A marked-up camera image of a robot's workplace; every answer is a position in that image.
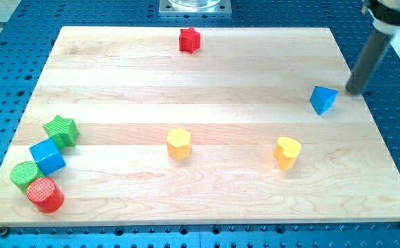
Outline blue triangle block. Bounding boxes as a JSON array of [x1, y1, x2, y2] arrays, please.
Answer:
[[310, 86, 338, 115]]

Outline robot arm end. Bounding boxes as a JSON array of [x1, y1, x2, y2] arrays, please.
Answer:
[[362, 0, 400, 35]]

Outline red star block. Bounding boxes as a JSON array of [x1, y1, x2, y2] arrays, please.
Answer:
[[178, 28, 201, 54]]

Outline green star block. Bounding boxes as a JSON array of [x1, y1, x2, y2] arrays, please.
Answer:
[[43, 115, 80, 149]]

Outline yellow hexagon block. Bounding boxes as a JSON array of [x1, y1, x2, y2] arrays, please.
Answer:
[[167, 127, 191, 160]]

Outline light wooden board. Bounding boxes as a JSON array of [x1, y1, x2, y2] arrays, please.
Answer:
[[0, 26, 400, 227]]

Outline yellow heart block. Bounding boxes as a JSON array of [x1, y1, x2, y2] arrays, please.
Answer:
[[273, 136, 302, 170]]

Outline blue cube block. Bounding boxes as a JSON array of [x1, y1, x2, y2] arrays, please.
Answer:
[[29, 138, 66, 176]]

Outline red cylinder block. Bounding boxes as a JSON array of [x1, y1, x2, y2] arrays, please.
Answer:
[[27, 177, 64, 214]]

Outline green cylinder block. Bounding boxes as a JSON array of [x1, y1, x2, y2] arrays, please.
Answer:
[[10, 161, 45, 194]]

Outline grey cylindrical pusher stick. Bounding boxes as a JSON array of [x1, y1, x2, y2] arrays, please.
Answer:
[[345, 28, 394, 95]]

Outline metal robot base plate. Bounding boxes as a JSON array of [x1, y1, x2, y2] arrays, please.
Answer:
[[158, 0, 232, 17]]

